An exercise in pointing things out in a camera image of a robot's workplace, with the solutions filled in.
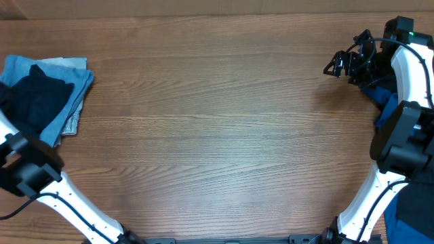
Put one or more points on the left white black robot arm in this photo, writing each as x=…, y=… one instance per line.
x=31, y=168

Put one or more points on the dark navy t-shirt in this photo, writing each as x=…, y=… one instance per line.
x=34, y=101

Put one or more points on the folded light blue cloth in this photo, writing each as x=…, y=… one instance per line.
x=17, y=67

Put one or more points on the black t-shirt at right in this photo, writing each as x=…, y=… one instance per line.
x=415, y=203

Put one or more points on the blue t-shirt at right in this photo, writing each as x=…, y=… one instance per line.
x=398, y=232

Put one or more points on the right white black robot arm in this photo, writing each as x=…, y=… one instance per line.
x=403, y=147

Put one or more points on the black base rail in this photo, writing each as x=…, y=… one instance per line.
x=292, y=239

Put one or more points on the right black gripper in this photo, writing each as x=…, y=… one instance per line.
x=348, y=63

